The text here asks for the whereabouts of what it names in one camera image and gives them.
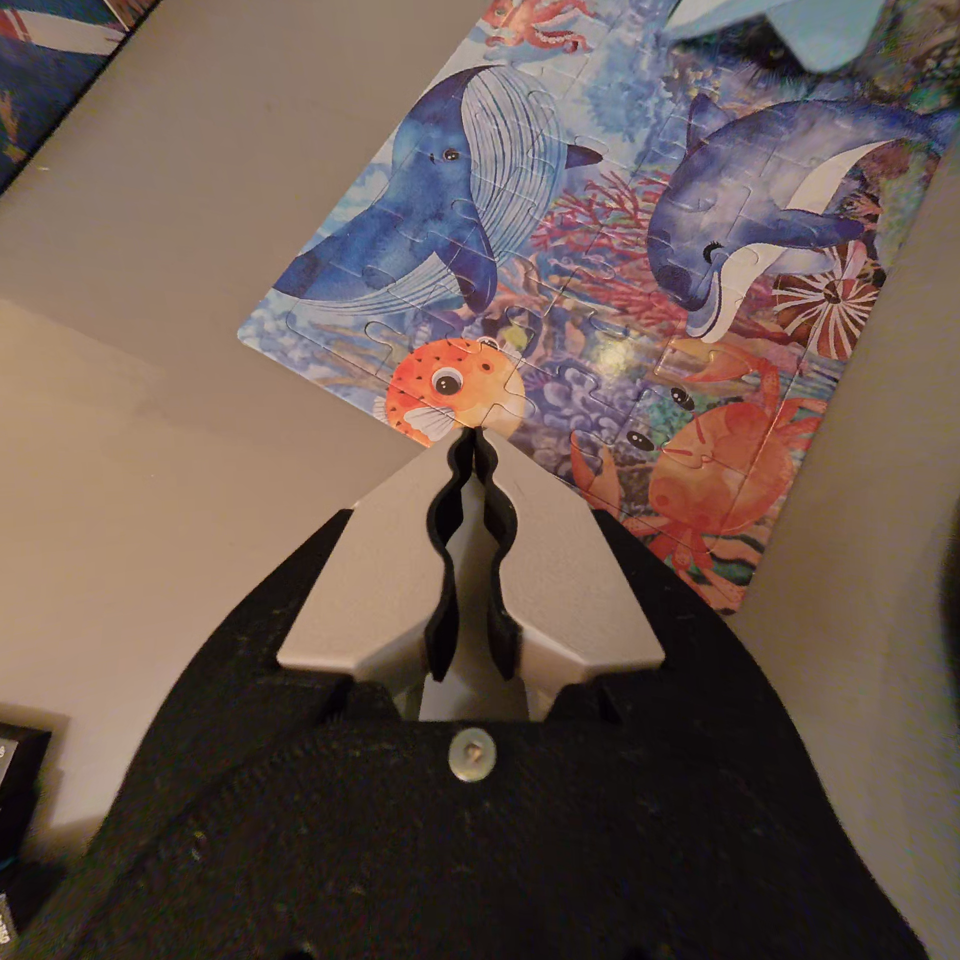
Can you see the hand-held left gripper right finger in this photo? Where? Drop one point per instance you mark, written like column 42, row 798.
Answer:
column 585, row 600

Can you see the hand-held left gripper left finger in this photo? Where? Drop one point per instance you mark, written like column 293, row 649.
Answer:
column 352, row 600

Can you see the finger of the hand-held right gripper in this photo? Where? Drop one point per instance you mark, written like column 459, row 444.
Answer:
column 825, row 30
column 712, row 15

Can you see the assembled sea jigsaw puzzle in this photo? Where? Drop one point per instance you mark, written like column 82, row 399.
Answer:
column 600, row 262

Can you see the black battery pack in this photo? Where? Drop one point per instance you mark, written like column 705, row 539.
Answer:
column 22, row 787

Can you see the illustrated puzzle box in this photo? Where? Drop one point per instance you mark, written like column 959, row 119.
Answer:
column 45, row 75

